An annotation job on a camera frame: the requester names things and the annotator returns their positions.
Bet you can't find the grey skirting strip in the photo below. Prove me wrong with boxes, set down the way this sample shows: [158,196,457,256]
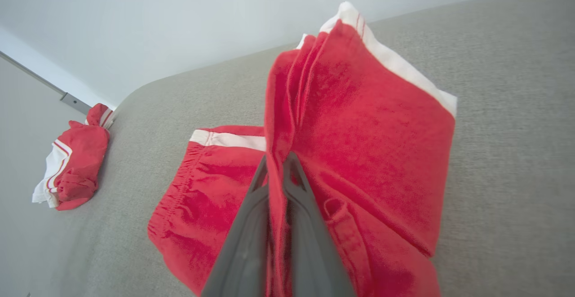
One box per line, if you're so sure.
[0,50,93,115]

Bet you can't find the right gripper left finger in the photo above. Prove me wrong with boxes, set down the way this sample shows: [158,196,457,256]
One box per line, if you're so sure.
[201,155,270,297]

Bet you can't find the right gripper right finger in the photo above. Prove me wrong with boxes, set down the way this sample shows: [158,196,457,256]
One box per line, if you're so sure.
[283,152,355,297]

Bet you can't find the red jersey with white sleeves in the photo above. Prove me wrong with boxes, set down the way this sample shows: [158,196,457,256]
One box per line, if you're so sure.
[31,103,115,211]

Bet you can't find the red shorts with white stripes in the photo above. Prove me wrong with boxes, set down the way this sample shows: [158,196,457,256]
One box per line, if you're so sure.
[147,1,458,297]

